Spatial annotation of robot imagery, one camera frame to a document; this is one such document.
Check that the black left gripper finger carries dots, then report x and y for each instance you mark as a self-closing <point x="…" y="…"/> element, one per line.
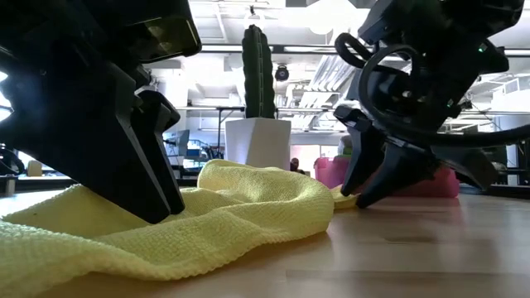
<point x="159" y="124"/>
<point x="95" y="145"/>

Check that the pink plastic bin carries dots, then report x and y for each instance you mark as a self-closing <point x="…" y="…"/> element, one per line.
<point x="329" y="171"/>

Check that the person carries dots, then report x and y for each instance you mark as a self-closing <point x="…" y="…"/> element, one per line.
<point x="295" y="164"/>

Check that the black ceiling camera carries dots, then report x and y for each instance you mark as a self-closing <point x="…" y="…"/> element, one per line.
<point x="282" y="73"/>

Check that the black computer monitor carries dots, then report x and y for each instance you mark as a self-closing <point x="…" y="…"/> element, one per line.
<point x="182" y="142"/>

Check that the green cactus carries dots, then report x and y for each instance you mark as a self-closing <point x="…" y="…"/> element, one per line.
<point x="258" y="74"/>

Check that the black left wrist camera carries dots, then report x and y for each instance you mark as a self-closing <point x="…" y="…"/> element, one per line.
<point x="165" y="39"/>

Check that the yellow microfiber towel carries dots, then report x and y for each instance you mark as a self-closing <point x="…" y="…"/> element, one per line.
<point x="227" y="215"/>

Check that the black aluminium table frame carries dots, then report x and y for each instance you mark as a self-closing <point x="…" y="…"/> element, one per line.
<point x="45" y="182"/>

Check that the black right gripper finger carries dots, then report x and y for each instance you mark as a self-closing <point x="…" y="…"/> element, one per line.
<point x="397" y="174"/>
<point x="364" y="157"/>

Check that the black metal workstation frame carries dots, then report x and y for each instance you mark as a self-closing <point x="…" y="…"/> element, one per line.
<point x="219" y="108"/>

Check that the white faceted plant pot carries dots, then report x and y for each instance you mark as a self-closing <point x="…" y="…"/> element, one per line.
<point x="258" y="140"/>

